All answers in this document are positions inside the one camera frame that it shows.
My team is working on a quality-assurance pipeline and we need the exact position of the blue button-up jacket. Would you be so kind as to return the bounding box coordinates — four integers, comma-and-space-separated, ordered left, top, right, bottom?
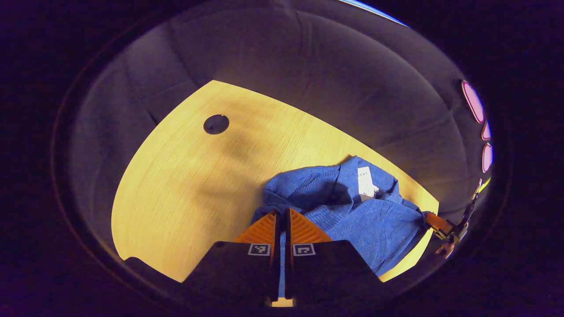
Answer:
250, 155, 434, 298

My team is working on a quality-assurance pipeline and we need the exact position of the black backdrop cloth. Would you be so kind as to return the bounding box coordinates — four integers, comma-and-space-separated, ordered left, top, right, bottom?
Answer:
66, 0, 494, 265

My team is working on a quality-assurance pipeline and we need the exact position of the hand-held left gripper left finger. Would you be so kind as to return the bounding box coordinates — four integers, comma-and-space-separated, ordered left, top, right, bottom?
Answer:
182, 210, 281, 306

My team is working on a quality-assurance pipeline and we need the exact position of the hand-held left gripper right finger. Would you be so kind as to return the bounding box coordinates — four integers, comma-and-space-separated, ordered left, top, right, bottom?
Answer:
284, 208, 384, 306

